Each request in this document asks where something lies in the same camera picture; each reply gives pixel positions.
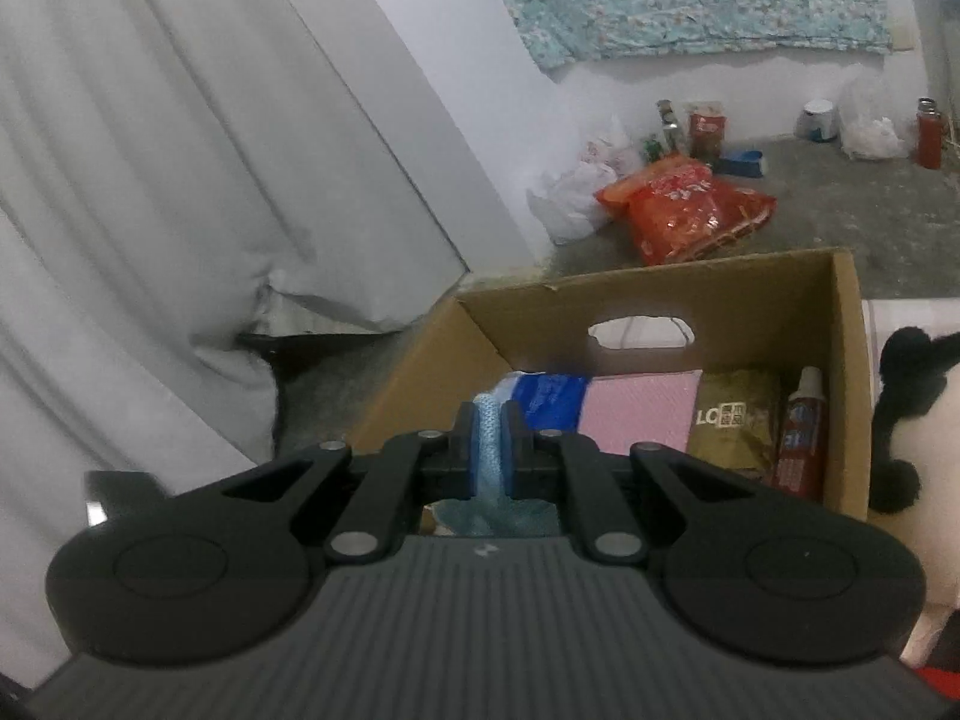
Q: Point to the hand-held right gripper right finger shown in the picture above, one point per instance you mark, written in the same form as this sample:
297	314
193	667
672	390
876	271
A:
514	442

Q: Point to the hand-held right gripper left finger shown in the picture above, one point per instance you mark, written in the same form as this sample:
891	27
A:
466	442

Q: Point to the light blue mesh cloth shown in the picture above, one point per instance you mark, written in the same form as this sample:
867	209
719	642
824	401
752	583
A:
489	450

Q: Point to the pink mesh sponge cloth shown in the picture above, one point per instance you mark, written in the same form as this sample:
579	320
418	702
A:
637	412

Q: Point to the brown cardboard box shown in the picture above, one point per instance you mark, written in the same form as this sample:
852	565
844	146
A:
787	300

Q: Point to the dark blue tissue pack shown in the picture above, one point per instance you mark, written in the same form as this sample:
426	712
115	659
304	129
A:
555	394

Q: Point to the olive brown packet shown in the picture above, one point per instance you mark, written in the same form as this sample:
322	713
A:
735	427

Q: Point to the red snack bag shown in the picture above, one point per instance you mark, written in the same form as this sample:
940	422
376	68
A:
675	210

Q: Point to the red tube bottle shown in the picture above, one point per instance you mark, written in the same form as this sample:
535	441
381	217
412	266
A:
801	435

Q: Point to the white red printed plastic bag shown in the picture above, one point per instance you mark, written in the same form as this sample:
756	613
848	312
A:
611	146

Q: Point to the blue plastic container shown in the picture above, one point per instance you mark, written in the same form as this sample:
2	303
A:
742	163

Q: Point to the red label jar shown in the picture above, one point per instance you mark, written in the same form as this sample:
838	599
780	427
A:
706	131

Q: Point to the plush doll with red dress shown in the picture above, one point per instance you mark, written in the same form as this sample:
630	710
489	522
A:
911	375

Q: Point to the white pot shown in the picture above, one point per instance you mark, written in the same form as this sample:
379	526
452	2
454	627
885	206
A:
817	120

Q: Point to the red thermos bottle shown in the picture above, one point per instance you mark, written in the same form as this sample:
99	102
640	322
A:
928	135

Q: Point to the beige wall socket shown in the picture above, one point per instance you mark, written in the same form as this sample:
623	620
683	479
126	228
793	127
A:
903	37

